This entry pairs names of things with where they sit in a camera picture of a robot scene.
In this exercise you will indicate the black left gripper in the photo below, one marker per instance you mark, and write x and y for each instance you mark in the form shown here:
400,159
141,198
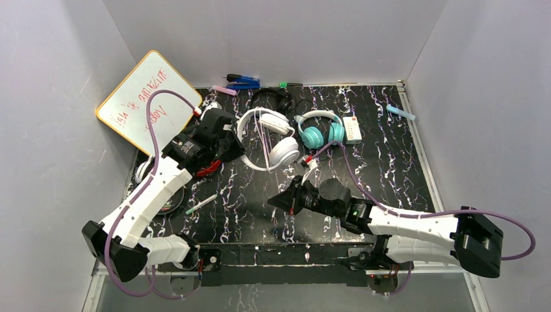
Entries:
228,143

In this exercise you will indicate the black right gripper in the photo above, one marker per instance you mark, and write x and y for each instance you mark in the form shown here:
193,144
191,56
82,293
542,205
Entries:
294,197

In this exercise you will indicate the red headphones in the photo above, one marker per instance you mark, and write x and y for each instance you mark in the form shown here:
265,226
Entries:
209,170

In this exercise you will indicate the small black headphones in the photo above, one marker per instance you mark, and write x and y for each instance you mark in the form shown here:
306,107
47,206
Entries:
281,101

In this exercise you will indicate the black and white headphones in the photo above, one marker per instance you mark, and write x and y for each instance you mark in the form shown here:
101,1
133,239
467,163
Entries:
165,193

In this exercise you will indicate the small white labelled box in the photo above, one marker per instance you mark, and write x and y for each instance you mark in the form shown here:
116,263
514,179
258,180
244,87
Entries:
352,129

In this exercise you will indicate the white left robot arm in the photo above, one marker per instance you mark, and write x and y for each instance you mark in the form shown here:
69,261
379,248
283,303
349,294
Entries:
197,151

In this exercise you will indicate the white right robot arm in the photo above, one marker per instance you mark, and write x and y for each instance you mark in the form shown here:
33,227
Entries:
466,238

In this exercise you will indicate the teal headphones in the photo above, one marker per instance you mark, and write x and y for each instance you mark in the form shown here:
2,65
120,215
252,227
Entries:
313,137

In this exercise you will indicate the pink marker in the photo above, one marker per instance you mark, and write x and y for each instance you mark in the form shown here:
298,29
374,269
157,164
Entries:
224,90

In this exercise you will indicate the blue stapler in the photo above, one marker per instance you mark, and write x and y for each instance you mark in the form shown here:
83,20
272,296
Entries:
240,82

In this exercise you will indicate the white green capped pen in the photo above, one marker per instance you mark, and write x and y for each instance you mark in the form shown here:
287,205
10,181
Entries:
201,204

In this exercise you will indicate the green capped marker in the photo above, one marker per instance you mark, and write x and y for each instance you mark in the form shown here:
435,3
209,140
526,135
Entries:
288,85

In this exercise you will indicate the yellow framed whiteboard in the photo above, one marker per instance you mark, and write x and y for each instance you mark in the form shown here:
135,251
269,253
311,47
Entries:
153,93

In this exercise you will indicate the light blue marker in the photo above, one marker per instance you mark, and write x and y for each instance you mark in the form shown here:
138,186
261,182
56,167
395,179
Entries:
400,112

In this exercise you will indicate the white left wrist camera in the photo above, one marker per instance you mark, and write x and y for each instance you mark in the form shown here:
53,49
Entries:
212,105

